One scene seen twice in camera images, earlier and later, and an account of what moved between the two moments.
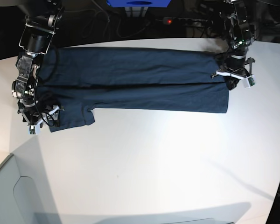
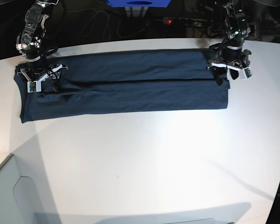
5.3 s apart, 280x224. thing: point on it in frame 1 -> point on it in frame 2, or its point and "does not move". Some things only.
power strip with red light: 178,21 does not move
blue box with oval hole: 138,3 does not move
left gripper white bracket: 33,113 -> 37,81
